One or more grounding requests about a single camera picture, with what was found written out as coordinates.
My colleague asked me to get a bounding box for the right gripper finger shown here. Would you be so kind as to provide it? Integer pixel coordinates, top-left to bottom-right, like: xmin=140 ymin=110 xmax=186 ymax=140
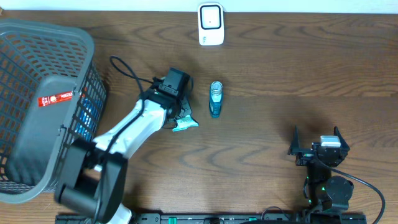
xmin=333 ymin=126 xmax=349 ymax=150
xmin=290 ymin=126 xmax=300 ymax=151

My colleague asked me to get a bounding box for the mint green snack packet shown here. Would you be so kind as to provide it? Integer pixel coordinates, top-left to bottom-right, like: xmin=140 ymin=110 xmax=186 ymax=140
xmin=172 ymin=115 xmax=199 ymax=132

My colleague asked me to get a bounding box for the blue liquid bottle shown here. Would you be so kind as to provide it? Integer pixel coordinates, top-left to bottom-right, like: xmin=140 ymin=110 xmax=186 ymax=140
xmin=209 ymin=81 xmax=223 ymax=118

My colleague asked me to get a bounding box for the blue Oreo packet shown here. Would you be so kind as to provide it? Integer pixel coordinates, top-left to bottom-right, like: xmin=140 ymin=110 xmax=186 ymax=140
xmin=75 ymin=98 xmax=101 ymax=141

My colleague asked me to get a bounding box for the red snack stick packet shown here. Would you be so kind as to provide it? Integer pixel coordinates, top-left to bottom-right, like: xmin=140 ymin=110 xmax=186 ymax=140
xmin=37 ymin=91 xmax=73 ymax=107

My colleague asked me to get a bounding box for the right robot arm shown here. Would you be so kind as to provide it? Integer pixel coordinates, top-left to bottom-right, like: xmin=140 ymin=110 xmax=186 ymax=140
xmin=288 ymin=127 xmax=354 ymax=213

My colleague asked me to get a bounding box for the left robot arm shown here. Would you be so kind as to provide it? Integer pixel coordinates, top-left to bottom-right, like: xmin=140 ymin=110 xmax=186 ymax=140
xmin=55 ymin=89 xmax=192 ymax=223

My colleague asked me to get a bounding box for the white barcode scanner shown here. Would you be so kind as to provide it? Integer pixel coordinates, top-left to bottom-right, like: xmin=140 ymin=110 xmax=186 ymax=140
xmin=197 ymin=2 xmax=224 ymax=46

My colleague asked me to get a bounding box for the grey plastic basket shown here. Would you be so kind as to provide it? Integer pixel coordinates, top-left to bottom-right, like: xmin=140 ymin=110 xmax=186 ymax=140
xmin=1 ymin=19 xmax=107 ymax=203

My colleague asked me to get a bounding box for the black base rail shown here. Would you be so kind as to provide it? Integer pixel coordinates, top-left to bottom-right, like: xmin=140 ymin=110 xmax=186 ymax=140
xmin=55 ymin=212 xmax=368 ymax=224

